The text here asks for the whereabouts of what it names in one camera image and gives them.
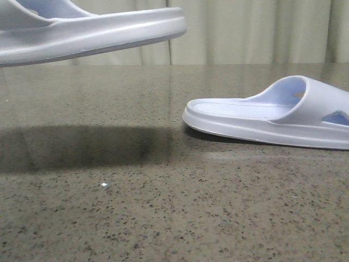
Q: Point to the pale green curtain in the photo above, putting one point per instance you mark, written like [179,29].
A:
[234,32]

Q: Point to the light blue slipper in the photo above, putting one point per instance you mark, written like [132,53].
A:
[295,111]
[34,32]

